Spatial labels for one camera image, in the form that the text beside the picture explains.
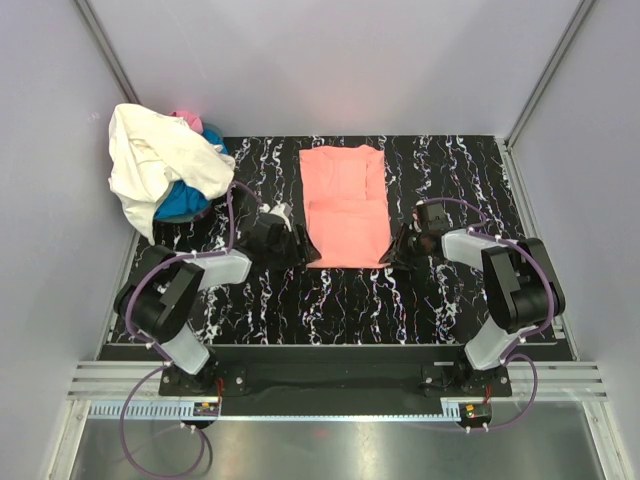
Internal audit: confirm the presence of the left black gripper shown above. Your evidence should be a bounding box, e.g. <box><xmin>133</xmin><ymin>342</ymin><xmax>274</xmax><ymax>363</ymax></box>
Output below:
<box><xmin>266</xmin><ymin>225</ymin><xmax>321</xmax><ymax>272</ymax></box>

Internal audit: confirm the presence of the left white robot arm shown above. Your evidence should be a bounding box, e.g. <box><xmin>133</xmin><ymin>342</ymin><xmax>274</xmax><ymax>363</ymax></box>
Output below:
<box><xmin>114</xmin><ymin>204</ymin><xmax>321</xmax><ymax>396</ymax></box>

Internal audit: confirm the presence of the blue t shirt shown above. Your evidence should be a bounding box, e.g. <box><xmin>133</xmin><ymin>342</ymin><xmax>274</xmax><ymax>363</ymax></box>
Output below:
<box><xmin>153</xmin><ymin>124</ymin><xmax>229</xmax><ymax>221</ymax></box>

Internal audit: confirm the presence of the cream t shirt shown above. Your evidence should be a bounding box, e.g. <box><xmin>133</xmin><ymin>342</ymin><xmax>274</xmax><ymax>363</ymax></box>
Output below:
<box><xmin>109</xmin><ymin>103</ymin><xmax>236</xmax><ymax>243</ymax></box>

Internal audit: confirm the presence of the right slotted cable duct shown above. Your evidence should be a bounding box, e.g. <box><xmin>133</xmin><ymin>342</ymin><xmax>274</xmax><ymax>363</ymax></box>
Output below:
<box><xmin>441</xmin><ymin>397</ymin><xmax>493</xmax><ymax>420</ymax></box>

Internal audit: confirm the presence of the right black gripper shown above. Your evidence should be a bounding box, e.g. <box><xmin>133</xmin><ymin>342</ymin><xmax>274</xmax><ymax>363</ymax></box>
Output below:
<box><xmin>379</xmin><ymin>224</ymin><xmax>428</xmax><ymax>273</ymax></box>

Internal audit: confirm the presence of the salmon pink t shirt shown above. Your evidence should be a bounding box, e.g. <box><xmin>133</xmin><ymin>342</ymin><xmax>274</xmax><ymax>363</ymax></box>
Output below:
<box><xmin>299</xmin><ymin>145</ymin><xmax>391</xmax><ymax>269</ymax></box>

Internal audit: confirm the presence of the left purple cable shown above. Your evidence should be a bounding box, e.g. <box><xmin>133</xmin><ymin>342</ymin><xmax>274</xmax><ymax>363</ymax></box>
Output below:
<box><xmin>119</xmin><ymin>180</ymin><xmax>274</xmax><ymax>476</ymax></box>

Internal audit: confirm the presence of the slotted cable duct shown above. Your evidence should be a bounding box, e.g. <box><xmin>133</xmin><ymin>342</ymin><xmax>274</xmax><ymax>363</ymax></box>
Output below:
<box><xmin>88</xmin><ymin>400</ymin><xmax>221</xmax><ymax>421</ymax></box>
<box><xmin>441</xmin><ymin>397</ymin><xmax>493</xmax><ymax>420</ymax></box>

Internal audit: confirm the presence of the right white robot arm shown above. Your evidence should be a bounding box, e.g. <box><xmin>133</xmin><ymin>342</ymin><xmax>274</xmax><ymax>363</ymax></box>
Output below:
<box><xmin>380</xmin><ymin>197</ymin><xmax>566</xmax><ymax>397</ymax></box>

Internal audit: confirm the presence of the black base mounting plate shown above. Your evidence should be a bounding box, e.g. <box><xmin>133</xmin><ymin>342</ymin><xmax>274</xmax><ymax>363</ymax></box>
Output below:
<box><xmin>159</xmin><ymin>345</ymin><xmax>512</xmax><ymax>417</ymax></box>

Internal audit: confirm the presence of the left slotted cable duct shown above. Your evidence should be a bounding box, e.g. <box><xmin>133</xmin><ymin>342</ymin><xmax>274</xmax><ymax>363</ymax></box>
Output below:
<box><xmin>88</xmin><ymin>400</ymin><xmax>221</xmax><ymax>421</ymax></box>

